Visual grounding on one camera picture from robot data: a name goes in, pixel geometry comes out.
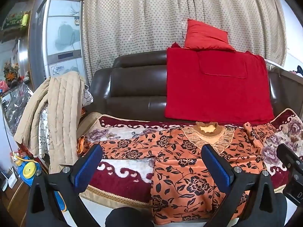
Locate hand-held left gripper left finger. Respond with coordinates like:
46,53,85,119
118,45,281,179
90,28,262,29
25,144,105,227

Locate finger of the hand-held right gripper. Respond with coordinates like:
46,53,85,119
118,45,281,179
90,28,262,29
276,144,303,171

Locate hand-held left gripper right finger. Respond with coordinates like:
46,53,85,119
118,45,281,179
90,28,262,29
201,144,288,227

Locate orange floral shirt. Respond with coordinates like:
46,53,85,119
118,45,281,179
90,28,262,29
77,122,282,224

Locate red patterned cushion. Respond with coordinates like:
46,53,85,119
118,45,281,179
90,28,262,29
77,135,87,156

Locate floral plush blanket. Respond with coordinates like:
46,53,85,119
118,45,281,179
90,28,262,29
77,109,303,208

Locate yellow and blue toy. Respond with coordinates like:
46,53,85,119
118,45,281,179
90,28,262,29
9,152,42,187

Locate beige quilted jacket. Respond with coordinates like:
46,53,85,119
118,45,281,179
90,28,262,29
14,71,87,174

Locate person's dark trouser knee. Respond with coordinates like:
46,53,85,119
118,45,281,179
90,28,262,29
105,207,154,227

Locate red folded cloth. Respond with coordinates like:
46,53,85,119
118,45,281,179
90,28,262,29
164,43,275,126

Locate wooden cabinet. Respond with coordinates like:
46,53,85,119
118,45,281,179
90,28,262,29
0,180,31,227

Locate brown leather sofa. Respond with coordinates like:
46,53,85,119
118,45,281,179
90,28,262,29
89,50,303,124

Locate clear plastic cover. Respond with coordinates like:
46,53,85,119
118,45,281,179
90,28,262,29
1,83,34,135

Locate artificial flowers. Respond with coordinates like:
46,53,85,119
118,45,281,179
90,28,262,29
3,61,22,86

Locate silver refrigerator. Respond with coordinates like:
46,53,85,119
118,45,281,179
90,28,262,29
28,0,89,90

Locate red pillow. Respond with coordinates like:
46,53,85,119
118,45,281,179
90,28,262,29
183,18,236,52

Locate beige perforated cushion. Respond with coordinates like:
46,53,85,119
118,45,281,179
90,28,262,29
64,0,288,88

